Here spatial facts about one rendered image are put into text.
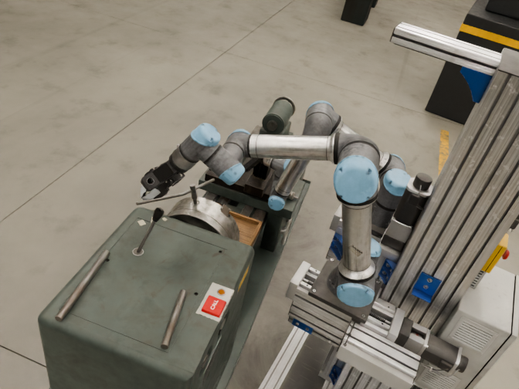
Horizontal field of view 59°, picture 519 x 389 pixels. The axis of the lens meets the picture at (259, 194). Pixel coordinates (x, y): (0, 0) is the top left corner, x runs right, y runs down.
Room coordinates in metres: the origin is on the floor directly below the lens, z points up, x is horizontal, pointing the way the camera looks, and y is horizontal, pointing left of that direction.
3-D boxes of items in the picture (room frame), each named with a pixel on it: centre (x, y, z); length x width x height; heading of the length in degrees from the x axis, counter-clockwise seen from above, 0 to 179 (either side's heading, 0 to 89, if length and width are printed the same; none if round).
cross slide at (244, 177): (2.03, 0.08, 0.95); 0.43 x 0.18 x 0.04; 80
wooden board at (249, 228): (1.65, 0.16, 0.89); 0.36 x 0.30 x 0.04; 80
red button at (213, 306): (0.91, 0.06, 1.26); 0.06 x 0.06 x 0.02; 80
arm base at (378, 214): (1.68, -0.56, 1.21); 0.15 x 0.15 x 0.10
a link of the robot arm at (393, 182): (1.68, -0.56, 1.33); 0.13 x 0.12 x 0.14; 178
